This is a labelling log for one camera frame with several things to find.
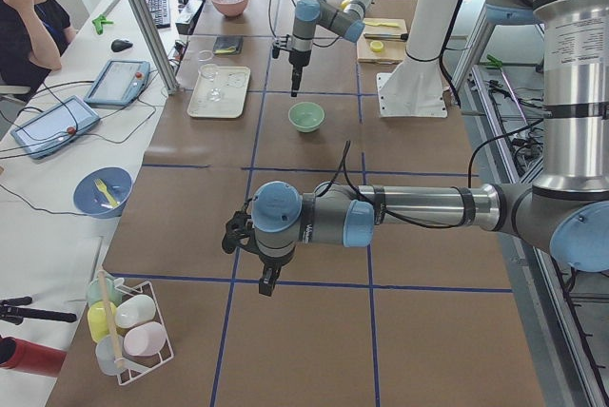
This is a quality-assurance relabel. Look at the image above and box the yellow cup in rack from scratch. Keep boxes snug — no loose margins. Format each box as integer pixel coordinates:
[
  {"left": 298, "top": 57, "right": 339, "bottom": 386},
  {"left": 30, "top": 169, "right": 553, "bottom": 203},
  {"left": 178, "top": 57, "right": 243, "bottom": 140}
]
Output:
[{"left": 87, "top": 300, "right": 109, "bottom": 343}]

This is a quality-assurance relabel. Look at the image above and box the green bowl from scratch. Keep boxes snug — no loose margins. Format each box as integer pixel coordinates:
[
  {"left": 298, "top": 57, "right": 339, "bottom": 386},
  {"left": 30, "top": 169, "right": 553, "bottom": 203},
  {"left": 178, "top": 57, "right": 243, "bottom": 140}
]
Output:
[{"left": 288, "top": 102, "right": 325, "bottom": 133}]

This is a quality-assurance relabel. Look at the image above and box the blue bowl with fork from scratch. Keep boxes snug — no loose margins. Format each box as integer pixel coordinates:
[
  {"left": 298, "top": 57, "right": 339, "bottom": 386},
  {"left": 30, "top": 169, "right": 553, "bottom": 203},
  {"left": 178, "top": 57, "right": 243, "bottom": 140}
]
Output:
[{"left": 73, "top": 167, "right": 132, "bottom": 219}]

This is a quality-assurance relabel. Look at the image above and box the white cup in rack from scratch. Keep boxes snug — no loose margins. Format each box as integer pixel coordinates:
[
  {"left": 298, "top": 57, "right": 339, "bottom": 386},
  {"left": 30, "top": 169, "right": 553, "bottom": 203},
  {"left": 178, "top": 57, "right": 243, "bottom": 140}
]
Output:
[{"left": 115, "top": 294, "right": 156, "bottom": 329}]

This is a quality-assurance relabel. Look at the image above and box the blue teach pendant near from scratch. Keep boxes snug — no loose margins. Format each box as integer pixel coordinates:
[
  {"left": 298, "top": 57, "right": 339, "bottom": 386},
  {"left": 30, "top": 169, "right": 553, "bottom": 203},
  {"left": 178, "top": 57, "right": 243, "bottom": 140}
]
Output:
[{"left": 10, "top": 96, "right": 100, "bottom": 159}]

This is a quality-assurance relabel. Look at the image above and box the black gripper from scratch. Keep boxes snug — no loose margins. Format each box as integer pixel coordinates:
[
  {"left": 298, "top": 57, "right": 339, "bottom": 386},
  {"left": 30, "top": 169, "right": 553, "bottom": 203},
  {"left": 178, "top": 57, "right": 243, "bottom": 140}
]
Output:
[
  {"left": 222, "top": 198, "right": 293, "bottom": 295},
  {"left": 272, "top": 34, "right": 310, "bottom": 97}
]

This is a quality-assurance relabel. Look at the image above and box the grey folded cloth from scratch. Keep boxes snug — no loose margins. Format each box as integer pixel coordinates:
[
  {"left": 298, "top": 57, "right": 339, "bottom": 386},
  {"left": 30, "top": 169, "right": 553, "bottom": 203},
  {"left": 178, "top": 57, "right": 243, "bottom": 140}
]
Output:
[{"left": 212, "top": 35, "right": 244, "bottom": 55}]

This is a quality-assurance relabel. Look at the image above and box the pink cup in rack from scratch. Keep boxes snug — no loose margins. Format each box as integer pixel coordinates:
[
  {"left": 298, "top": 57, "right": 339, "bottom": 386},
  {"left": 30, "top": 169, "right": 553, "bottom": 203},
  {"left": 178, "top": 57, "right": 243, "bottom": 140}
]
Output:
[{"left": 124, "top": 321, "right": 167, "bottom": 357}]

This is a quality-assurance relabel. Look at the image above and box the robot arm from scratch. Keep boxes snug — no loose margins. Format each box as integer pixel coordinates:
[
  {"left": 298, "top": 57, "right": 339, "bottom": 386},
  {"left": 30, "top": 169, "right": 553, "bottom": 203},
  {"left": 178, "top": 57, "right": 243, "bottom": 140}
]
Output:
[
  {"left": 222, "top": 0, "right": 608, "bottom": 295},
  {"left": 272, "top": 0, "right": 373, "bottom": 97}
]

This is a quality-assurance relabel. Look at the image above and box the yellow plastic knife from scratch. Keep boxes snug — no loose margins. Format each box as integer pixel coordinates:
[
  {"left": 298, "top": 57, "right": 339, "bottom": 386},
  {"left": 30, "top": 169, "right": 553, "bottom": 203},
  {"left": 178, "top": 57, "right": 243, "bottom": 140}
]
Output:
[{"left": 363, "top": 20, "right": 401, "bottom": 29}]

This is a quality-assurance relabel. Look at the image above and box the blue teach pendant far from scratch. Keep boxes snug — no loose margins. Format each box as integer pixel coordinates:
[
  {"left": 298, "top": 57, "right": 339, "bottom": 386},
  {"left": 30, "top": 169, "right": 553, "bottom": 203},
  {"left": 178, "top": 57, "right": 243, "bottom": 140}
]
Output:
[{"left": 84, "top": 60, "right": 150, "bottom": 107}]

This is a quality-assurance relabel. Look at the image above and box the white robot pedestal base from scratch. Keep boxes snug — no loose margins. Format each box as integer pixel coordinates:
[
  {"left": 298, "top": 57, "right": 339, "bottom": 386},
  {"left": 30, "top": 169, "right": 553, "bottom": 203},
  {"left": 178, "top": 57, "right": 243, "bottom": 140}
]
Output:
[{"left": 377, "top": 0, "right": 461, "bottom": 118}]

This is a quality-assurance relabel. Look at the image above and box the black computer mouse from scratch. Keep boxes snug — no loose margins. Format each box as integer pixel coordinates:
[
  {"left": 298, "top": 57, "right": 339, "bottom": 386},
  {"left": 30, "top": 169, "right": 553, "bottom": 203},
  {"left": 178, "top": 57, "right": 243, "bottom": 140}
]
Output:
[{"left": 110, "top": 39, "right": 133, "bottom": 53}]

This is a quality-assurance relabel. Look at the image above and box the white wire cup rack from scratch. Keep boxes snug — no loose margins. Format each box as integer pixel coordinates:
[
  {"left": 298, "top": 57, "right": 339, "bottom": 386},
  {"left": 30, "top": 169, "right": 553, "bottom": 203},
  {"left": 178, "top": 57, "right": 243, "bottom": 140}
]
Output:
[{"left": 95, "top": 270, "right": 174, "bottom": 386}]

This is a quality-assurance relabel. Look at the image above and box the black keyboard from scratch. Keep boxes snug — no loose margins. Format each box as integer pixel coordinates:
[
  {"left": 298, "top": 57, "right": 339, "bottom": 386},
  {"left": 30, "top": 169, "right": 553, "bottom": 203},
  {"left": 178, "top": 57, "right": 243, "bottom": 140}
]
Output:
[{"left": 145, "top": 0, "right": 171, "bottom": 29}]

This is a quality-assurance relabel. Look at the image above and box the cream bear serving tray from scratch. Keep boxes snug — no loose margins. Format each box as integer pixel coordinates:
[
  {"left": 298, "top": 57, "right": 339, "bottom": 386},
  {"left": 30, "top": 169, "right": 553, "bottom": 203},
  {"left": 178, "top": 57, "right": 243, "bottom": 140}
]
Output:
[{"left": 187, "top": 64, "right": 250, "bottom": 119}]

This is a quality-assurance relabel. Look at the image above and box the red bottle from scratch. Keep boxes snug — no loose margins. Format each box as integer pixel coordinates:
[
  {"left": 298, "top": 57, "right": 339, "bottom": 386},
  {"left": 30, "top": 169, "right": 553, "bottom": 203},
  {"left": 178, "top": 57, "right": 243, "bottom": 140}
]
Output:
[{"left": 1, "top": 337, "right": 67, "bottom": 377}]

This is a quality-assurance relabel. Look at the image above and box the black tripod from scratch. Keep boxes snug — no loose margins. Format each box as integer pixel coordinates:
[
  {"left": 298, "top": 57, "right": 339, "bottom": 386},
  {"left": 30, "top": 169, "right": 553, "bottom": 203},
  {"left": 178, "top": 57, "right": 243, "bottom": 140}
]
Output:
[{"left": 1, "top": 296, "right": 77, "bottom": 325}]

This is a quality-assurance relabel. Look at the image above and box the seated person in black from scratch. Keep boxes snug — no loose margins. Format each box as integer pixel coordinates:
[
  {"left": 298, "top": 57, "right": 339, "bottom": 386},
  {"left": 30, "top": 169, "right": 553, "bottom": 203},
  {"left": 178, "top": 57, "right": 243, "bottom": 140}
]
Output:
[{"left": 1, "top": 0, "right": 77, "bottom": 102}]

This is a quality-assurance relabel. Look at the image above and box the green clamp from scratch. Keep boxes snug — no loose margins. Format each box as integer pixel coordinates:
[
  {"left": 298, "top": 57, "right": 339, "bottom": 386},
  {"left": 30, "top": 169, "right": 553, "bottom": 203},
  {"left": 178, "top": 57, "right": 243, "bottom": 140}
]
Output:
[{"left": 91, "top": 14, "right": 114, "bottom": 35}]

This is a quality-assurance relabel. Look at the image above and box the aluminium frame post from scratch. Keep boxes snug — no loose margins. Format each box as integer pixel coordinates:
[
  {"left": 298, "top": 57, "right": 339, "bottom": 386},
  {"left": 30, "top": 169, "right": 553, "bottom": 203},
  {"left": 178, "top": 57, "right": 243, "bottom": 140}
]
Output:
[{"left": 128, "top": 0, "right": 180, "bottom": 95}]

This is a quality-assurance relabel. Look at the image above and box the wooden cutting board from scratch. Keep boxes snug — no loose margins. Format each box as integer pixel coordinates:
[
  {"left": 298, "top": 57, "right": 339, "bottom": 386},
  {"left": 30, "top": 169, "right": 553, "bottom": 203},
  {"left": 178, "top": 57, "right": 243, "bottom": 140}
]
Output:
[{"left": 356, "top": 17, "right": 408, "bottom": 64}]

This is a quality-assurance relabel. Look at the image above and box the clear wine glass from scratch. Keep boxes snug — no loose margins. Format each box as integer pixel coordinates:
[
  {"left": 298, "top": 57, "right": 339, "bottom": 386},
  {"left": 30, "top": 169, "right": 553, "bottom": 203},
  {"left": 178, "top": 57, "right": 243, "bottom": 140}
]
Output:
[{"left": 199, "top": 63, "right": 224, "bottom": 102}]

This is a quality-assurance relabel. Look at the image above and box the blue teach pendant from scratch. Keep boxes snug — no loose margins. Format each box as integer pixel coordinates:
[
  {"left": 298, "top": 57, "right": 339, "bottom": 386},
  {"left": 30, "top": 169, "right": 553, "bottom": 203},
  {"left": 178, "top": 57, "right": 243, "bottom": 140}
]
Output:
[
  {"left": 84, "top": 60, "right": 150, "bottom": 107},
  {"left": 10, "top": 96, "right": 100, "bottom": 159}
]

